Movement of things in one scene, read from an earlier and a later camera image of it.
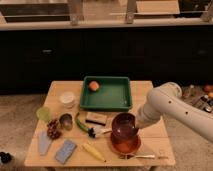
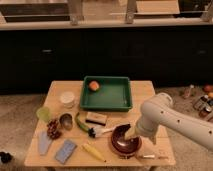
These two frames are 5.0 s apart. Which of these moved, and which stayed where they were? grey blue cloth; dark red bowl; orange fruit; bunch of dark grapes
Moved: dark red bowl
Stayed: orange fruit; grey blue cloth; bunch of dark grapes
